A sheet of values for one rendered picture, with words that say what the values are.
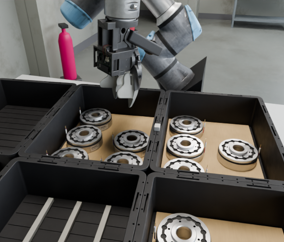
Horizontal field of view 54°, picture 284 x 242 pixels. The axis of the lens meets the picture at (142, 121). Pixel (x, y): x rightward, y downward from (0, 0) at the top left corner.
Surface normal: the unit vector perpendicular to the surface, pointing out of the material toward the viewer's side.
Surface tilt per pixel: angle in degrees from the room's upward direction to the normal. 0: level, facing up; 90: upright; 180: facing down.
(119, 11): 90
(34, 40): 90
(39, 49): 90
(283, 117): 0
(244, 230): 0
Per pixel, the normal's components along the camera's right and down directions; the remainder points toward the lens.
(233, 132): 0.00, -0.85
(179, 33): -0.09, 0.43
